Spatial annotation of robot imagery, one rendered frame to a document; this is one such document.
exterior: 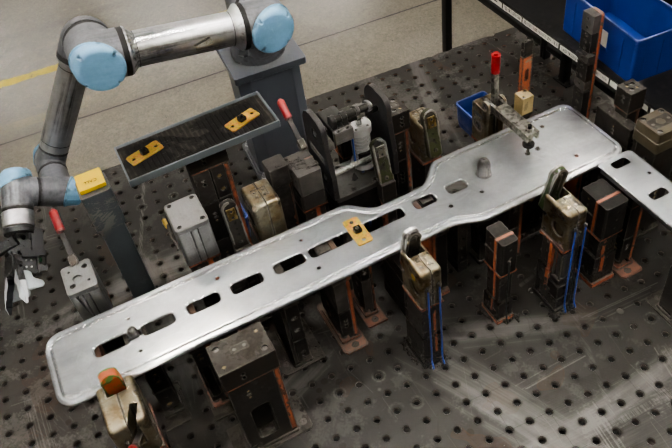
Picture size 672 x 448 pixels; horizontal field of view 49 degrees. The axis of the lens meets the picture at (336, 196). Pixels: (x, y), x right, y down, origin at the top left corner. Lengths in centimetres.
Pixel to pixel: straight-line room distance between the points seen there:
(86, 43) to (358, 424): 105
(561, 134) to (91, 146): 251
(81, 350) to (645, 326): 128
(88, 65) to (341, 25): 262
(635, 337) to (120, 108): 287
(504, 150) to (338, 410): 73
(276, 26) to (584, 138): 80
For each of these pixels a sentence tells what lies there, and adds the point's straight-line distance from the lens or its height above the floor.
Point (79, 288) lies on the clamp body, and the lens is 168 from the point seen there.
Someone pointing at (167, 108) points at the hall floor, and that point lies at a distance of 390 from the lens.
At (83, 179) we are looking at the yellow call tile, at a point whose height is 116.
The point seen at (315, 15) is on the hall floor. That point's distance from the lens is 436.
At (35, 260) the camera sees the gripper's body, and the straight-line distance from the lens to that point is 196.
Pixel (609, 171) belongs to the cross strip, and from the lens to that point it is 183.
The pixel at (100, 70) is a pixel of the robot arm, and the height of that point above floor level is 133.
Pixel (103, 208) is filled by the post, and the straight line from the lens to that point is 178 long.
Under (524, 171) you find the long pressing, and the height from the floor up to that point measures 100.
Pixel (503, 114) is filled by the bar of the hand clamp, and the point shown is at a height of 107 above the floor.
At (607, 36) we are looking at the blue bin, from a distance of 206.
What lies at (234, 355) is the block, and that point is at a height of 103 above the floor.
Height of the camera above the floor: 224
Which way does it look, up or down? 45 degrees down
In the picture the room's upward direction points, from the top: 10 degrees counter-clockwise
